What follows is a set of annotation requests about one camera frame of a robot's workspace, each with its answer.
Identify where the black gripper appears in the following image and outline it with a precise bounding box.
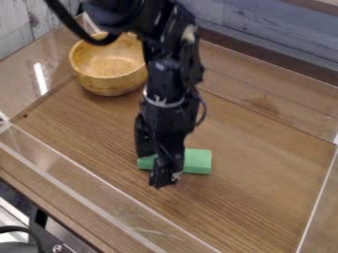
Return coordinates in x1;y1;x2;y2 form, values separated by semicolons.
136;59;201;189

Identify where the green rectangular block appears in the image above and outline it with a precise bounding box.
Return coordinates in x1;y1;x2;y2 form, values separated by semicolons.
138;148;213;175

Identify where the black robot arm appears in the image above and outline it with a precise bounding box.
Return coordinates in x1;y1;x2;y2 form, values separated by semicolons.
85;0;206;189

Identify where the brown wooden bowl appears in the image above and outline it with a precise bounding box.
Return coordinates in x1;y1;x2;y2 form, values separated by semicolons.
69;33;149;97

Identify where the black metal table bracket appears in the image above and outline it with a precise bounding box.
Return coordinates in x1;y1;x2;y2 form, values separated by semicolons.
30;208;75;253

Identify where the black cable bottom left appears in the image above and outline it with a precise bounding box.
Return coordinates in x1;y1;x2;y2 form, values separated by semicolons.
0;225;42;253

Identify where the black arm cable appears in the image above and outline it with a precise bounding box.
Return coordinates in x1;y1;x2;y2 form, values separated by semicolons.
43;0;123;46

